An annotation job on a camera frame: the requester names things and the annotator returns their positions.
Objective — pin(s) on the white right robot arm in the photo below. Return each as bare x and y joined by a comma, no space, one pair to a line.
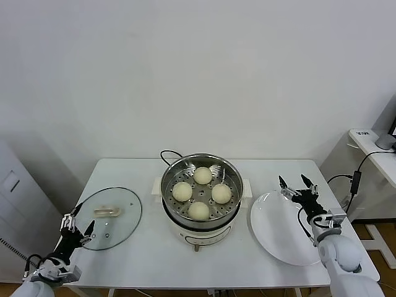
340,256

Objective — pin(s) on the small black white label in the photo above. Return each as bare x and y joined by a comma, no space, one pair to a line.
362,133

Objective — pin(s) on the white cabinet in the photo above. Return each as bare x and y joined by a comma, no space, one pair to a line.
18,201

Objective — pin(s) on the grey computer monitor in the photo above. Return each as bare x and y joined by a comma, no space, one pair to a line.
386,117

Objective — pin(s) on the white wall socket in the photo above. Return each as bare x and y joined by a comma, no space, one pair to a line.
346,202

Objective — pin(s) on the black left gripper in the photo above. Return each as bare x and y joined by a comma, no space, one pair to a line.
69,244

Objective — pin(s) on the grey monitor stand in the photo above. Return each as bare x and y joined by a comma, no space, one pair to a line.
383,142

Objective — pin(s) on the white steamed baozi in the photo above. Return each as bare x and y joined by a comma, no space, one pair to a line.
221,194
203,175
199,211
182,191

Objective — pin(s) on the white round plate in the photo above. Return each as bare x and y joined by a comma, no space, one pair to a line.
278,229

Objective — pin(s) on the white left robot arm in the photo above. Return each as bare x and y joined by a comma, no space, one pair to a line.
34,287

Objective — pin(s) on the perforated steel steamer basket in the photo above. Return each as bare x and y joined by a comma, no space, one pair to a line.
238,185

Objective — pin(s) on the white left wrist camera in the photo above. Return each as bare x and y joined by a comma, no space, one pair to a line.
69,273

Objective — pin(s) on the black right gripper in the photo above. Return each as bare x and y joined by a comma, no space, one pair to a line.
311,204

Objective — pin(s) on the white desk foot frame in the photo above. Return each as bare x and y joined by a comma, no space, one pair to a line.
379,241

